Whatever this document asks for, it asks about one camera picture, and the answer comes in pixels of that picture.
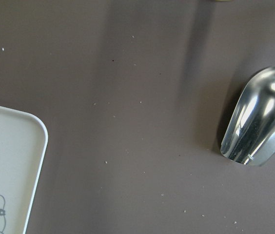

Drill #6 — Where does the white rabbit tray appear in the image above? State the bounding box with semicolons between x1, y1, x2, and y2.
0;106;48;234

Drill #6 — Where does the metal scoop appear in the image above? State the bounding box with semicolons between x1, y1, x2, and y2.
220;66;275;166

